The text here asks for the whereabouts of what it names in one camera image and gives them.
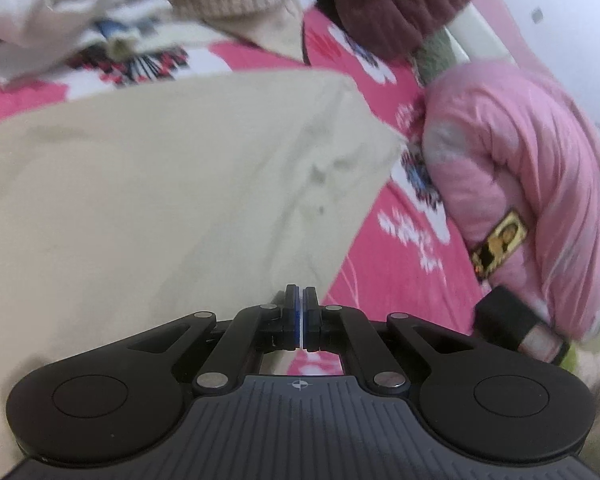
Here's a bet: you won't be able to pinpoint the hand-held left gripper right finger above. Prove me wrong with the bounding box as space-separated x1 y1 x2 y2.
302 285 482 396

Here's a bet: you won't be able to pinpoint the green grey cloth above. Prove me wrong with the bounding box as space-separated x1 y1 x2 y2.
412 27 463 86

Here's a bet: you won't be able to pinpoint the pink floral blanket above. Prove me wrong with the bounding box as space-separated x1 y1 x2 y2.
0 5 600 376

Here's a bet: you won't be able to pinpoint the white garment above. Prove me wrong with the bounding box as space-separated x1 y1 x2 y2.
0 0 176 86

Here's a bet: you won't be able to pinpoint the pink quilt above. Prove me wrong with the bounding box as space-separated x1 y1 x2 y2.
422 57 600 341

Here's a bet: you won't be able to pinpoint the beige pants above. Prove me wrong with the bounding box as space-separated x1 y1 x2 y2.
0 67 406 461

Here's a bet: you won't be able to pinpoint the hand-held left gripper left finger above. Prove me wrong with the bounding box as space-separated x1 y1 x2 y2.
125 284 301 397

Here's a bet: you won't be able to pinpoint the light blue cloth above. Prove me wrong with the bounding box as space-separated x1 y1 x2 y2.
95 20 132 42

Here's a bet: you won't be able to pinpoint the smartphone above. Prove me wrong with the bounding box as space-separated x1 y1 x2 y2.
469 210 528 281

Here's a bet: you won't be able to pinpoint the white bed headboard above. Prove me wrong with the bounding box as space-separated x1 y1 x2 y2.
447 5 518 68

